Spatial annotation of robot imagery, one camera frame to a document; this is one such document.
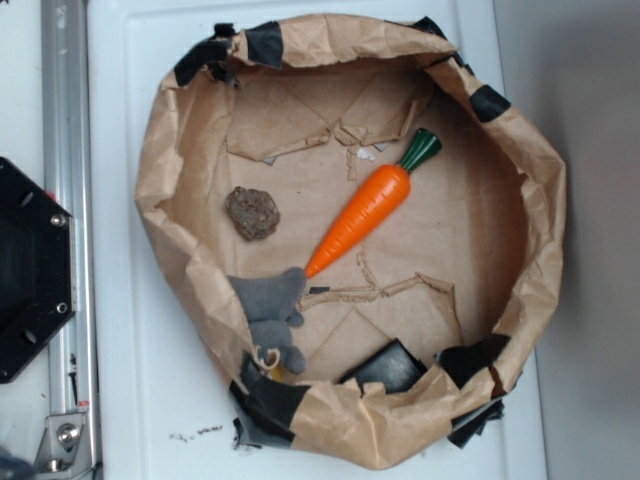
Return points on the orange plastic toy carrot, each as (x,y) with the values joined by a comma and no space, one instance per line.
(376,199)

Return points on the brown paper bag bin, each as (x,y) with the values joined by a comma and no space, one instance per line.
(465,273)

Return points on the brown rough rock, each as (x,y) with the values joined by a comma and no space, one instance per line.
(253,213)

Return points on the grey plush toy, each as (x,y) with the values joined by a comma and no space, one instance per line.
(270,306)

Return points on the black block in bag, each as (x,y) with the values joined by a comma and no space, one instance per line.
(393,366)

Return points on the white plastic tray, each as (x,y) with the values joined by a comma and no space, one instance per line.
(165,413)

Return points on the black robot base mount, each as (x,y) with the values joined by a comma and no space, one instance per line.
(36,270)

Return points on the aluminium frame rail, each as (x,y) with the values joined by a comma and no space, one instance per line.
(73,365)

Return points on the metal corner bracket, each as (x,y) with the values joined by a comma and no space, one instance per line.
(63,452)

